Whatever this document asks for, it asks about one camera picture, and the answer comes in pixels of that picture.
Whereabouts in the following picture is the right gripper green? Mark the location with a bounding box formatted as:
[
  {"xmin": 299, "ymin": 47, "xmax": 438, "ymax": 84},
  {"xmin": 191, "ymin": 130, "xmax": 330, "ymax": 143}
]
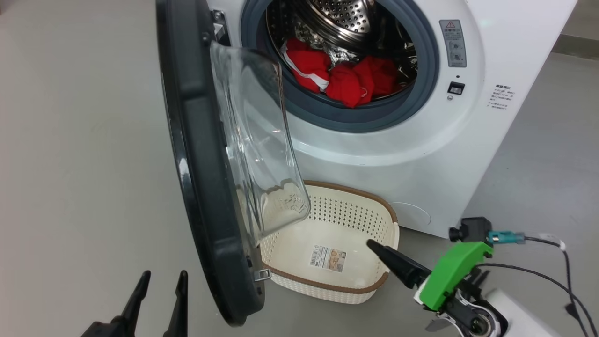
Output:
[{"xmin": 366, "ymin": 239, "xmax": 508, "ymax": 337}]

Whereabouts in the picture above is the white front-load washing machine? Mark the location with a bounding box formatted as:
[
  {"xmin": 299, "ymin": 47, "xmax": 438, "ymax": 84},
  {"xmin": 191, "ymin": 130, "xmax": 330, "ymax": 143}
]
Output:
[{"xmin": 206, "ymin": 0, "xmax": 578, "ymax": 239}]

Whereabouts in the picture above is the thin black cable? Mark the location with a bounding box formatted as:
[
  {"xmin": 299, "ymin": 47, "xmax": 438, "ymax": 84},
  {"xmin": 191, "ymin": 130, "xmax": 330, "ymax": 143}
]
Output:
[{"xmin": 475, "ymin": 263, "xmax": 599, "ymax": 337}]

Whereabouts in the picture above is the teal right camera connector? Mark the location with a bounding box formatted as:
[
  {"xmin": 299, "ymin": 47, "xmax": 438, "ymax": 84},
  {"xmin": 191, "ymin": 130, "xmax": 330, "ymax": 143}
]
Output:
[{"xmin": 487, "ymin": 230, "xmax": 526, "ymax": 246}]

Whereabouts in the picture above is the perforated steel washer drum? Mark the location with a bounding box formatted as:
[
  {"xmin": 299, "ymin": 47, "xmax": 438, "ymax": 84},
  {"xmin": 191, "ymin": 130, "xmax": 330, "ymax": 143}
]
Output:
[{"xmin": 266, "ymin": 0, "xmax": 418, "ymax": 101}]

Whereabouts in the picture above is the dark grey glass washer door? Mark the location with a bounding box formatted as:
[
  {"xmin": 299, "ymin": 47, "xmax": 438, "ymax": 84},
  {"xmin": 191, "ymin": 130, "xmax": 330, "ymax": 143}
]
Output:
[{"xmin": 156, "ymin": 0, "xmax": 312, "ymax": 327}]

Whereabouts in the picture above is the grey warning sticker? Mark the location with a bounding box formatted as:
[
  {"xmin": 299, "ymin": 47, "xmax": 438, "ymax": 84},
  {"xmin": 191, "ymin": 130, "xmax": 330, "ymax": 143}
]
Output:
[{"xmin": 439, "ymin": 20, "xmax": 468, "ymax": 68}]

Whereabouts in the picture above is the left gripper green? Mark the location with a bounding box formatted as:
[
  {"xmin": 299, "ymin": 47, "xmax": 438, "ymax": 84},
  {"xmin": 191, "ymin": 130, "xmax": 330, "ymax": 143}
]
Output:
[{"xmin": 80, "ymin": 270, "xmax": 189, "ymax": 337}]

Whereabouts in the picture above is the black cable with white tag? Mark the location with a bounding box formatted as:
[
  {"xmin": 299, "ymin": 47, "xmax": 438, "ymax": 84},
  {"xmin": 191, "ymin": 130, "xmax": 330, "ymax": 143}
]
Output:
[{"xmin": 523, "ymin": 233, "xmax": 583, "ymax": 323}]

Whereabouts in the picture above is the round white filter cover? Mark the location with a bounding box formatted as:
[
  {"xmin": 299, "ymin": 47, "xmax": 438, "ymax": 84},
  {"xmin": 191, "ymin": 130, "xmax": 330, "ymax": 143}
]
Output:
[{"xmin": 391, "ymin": 202, "xmax": 432, "ymax": 230}]

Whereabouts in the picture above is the barcode sticker in basket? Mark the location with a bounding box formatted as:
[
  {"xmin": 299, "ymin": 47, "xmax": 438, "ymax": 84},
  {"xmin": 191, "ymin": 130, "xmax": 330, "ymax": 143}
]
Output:
[{"xmin": 309, "ymin": 244, "xmax": 347, "ymax": 273}]

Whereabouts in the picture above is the cream perforated laundry basket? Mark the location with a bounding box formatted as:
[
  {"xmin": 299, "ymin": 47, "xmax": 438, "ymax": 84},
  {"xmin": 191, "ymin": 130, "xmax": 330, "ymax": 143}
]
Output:
[{"xmin": 236, "ymin": 180, "xmax": 401, "ymax": 305}]

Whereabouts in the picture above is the grey rubber door gasket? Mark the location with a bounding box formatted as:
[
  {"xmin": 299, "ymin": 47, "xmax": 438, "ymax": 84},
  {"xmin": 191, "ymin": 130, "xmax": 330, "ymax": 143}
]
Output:
[{"xmin": 240, "ymin": 0, "xmax": 440, "ymax": 134}]

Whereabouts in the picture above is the red and white garment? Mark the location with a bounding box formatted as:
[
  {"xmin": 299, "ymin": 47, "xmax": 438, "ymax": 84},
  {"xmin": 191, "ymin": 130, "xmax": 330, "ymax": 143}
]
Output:
[{"xmin": 325, "ymin": 56, "xmax": 399, "ymax": 109}]

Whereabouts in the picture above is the printed text label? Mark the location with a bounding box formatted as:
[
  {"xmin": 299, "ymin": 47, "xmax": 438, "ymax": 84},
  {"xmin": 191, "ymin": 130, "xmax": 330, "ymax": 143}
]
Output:
[{"xmin": 487, "ymin": 84, "xmax": 516, "ymax": 110}]

